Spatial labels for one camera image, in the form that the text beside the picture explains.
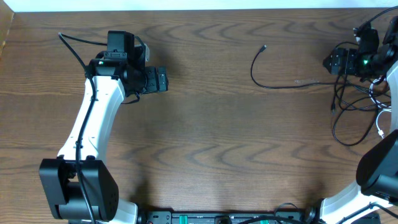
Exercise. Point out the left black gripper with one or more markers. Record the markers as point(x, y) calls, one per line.
point(154, 83)

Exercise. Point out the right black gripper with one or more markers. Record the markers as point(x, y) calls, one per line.
point(349, 55)

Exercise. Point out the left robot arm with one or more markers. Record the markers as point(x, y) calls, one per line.
point(77, 184)

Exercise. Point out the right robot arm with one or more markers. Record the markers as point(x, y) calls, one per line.
point(376, 176)

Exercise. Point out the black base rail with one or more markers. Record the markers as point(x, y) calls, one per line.
point(284, 213)

